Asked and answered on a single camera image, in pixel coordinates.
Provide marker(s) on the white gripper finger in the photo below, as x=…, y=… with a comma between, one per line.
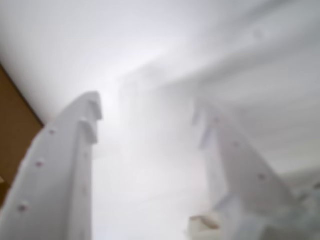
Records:
x=240, y=170
x=57, y=175

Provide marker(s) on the brown cardboard box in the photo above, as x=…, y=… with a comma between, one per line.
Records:
x=15, y=120

